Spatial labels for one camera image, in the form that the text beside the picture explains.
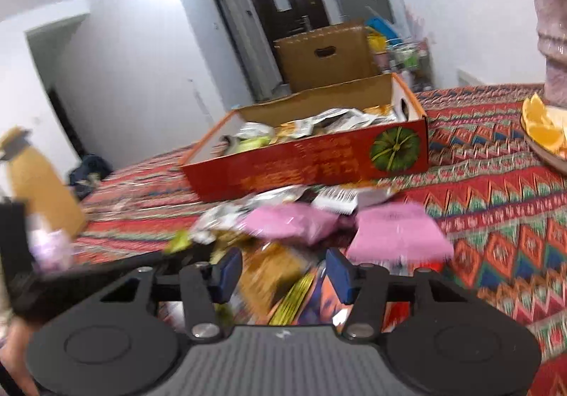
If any red orange chip bag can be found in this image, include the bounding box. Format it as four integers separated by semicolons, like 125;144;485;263
269;261;444;328

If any yellow noodle snack pack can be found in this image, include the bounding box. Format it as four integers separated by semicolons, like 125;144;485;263
237;242;313;322

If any pink snack packet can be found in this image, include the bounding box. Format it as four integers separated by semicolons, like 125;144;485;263
237;203;340;245
346;203;454;263

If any white cracker snack packet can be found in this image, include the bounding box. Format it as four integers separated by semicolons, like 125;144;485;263
311;186;397;216

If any long green snack bar pack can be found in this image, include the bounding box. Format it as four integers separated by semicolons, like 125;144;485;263
222;136;272;156

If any person's left hand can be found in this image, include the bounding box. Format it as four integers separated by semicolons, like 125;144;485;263
1;316;39;396

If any purple tissue pack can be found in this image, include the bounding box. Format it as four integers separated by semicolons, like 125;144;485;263
27;214;73;273

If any yellow thermos jug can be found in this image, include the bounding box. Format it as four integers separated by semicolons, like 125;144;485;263
1;126;86;236

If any patterned red tablecloth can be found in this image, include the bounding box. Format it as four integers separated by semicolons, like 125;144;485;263
74;84;566;395

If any red cardboard snack box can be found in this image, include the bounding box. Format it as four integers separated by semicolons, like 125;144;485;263
180;74;429;202

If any brown wooden chair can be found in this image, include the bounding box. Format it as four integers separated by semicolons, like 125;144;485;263
275;21;378;94

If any plate of orange peels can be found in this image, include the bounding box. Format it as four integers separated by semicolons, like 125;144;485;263
520;93;567;175

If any dark entrance door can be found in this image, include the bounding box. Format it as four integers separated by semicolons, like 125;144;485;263
252;0;330;43

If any pink ceramic vase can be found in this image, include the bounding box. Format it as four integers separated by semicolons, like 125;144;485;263
533;0;567;108

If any wire storage rack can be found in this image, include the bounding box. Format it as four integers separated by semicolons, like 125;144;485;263
365;17;433;93

